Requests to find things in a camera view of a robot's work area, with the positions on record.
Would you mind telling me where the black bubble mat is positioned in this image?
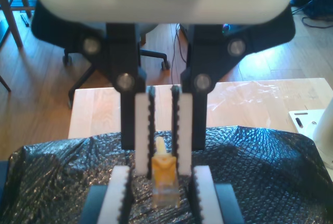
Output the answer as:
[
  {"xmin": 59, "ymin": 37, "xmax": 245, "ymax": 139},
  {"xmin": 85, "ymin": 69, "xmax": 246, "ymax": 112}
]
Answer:
[{"xmin": 0, "ymin": 125, "xmax": 333, "ymax": 224}]

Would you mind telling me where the slant-legged chair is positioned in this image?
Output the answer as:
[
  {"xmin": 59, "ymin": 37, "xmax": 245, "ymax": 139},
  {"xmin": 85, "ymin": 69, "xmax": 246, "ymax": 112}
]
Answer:
[{"xmin": 0, "ymin": 0, "xmax": 36, "ymax": 93}]

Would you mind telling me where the black office chair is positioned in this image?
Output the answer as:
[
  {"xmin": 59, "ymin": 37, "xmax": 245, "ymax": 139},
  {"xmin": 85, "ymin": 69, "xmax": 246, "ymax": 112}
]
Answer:
[{"xmin": 62, "ymin": 23, "xmax": 171, "ymax": 109}]

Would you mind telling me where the thin black floor cable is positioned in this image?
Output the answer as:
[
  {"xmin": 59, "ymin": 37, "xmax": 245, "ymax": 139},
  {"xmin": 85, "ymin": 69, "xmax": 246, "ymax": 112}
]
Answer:
[
  {"xmin": 170, "ymin": 23, "xmax": 188, "ymax": 84},
  {"xmin": 290, "ymin": 0, "xmax": 333, "ymax": 29}
]

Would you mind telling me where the yellow network cable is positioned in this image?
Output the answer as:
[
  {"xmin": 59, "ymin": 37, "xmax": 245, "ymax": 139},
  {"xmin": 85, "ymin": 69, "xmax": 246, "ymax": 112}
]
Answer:
[{"xmin": 152, "ymin": 137, "xmax": 181, "ymax": 208}]

